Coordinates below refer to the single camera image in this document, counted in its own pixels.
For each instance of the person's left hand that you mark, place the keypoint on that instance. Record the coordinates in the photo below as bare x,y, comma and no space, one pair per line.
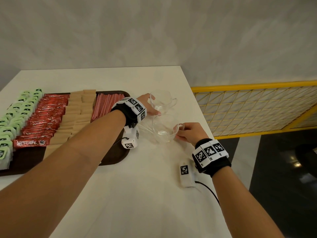
146,104

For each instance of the person's right forearm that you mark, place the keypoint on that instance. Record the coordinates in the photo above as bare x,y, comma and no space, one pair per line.
242,208

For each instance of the row of red Nescafe sachets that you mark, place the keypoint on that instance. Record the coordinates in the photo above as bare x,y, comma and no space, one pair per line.
42,116

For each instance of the person's right hand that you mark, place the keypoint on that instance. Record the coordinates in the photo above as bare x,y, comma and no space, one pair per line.
193,133

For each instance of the brown plastic tray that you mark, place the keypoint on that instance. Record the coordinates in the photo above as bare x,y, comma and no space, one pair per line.
114,153

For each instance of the left wristband with marker tiles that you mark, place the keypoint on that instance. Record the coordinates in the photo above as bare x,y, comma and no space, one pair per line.
131,109

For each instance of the wristband with marker tiles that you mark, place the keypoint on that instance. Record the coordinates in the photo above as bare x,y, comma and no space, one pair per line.
131,109
210,153

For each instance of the right wristband with marker tiles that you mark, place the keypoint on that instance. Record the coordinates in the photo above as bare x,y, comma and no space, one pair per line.
210,153

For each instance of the marker cube on right wrist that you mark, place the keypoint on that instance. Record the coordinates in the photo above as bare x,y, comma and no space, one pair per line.
185,173

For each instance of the neat rows of sugar packets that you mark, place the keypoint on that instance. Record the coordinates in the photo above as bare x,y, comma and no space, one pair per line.
74,109

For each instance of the clear glass cup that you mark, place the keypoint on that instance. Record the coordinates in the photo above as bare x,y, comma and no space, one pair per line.
163,131
162,96

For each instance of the neat rows of tea bags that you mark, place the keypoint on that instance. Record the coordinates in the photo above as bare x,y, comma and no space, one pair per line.
14,114

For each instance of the person's left forearm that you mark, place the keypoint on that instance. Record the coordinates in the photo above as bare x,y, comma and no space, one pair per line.
49,183

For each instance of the pink stir sticks bundle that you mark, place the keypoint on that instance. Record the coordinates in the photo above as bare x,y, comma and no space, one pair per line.
106,104

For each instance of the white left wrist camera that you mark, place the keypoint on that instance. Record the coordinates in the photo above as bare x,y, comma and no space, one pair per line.
130,141

